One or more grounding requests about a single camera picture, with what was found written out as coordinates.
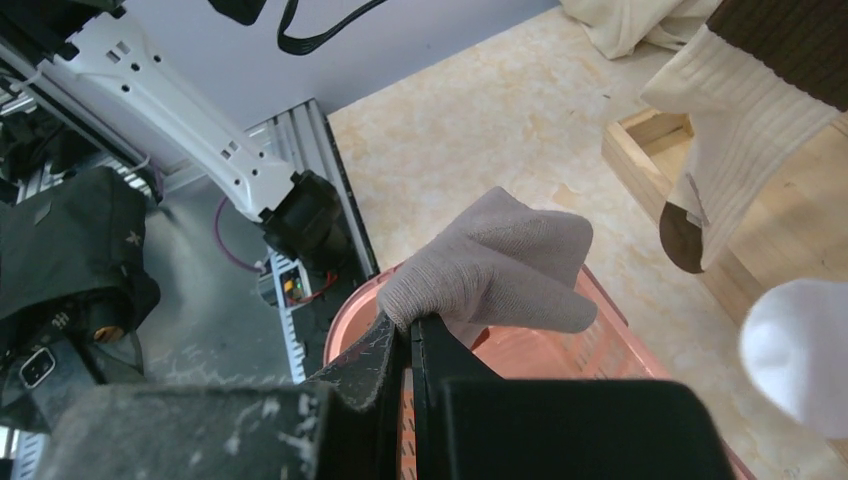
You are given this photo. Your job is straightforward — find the beige brown sock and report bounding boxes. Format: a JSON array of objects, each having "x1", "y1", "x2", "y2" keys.
[{"x1": 642, "y1": 1, "x2": 847, "y2": 274}]

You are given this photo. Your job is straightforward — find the white sock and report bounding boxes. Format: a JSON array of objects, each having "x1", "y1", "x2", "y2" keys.
[{"x1": 739, "y1": 279, "x2": 847, "y2": 439}]

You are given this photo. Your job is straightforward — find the beige crumpled cloth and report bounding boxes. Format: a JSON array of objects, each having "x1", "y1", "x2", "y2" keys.
[{"x1": 561, "y1": 0, "x2": 720, "y2": 60}]

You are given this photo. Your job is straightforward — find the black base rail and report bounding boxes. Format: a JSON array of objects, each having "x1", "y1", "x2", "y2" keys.
[{"x1": 0, "y1": 92, "x2": 380, "y2": 480}]

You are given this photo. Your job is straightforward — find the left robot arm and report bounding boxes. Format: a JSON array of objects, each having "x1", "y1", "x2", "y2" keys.
[{"x1": 1, "y1": 1, "x2": 350, "y2": 272}]

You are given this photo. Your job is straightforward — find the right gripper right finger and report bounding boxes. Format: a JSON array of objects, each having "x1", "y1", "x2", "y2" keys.
[{"x1": 410, "y1": 315, "x2": 735, "y2": 479}]

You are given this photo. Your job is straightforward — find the grey sock with striped cuff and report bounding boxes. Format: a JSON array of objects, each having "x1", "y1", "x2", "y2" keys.
[{"x1": 377, "y1": 187, "x2": 597, "y2": 345}]

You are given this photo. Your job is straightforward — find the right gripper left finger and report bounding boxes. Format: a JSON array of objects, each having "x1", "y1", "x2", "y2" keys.
[{"x1": 37, "y1": 317, "x2": 401, "y2": 479}]

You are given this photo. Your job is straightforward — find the wooden hanger rack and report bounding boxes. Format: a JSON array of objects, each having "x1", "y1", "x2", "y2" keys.
[{"x1": 601, "y1": 109, "x2": 847, "y2": 324}]

